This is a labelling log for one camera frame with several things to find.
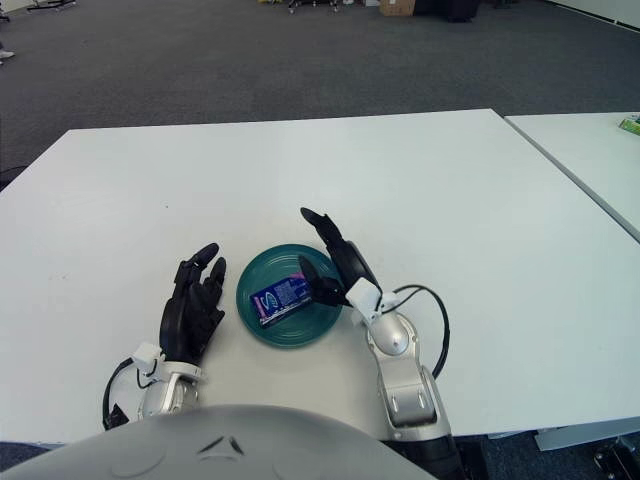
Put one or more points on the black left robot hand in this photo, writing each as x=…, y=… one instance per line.
x=187, y=320

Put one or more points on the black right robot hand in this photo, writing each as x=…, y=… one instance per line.
x=350, y=265

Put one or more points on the blue gum box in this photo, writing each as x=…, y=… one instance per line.
x=280, y=300

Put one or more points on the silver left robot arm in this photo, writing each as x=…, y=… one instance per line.
x=165, y=395

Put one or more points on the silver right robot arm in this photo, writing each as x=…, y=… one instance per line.
x=405, y=380

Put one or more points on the green round plate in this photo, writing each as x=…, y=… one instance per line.
x=300, y=332

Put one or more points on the grey robot torso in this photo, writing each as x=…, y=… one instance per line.
x=200, y=445

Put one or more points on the brown cardboard box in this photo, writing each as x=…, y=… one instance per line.
x=397, y=7

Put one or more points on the wheeled cart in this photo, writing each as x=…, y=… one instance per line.
x=315, y=4

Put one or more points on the black cabinet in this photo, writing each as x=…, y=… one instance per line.
x=450, y=9

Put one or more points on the green packet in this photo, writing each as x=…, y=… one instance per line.
x=631, y=125

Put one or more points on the black wheeled base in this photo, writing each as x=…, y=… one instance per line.
x=620, y=460

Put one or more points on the black floor stand base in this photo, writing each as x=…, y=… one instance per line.
x=52, y=5

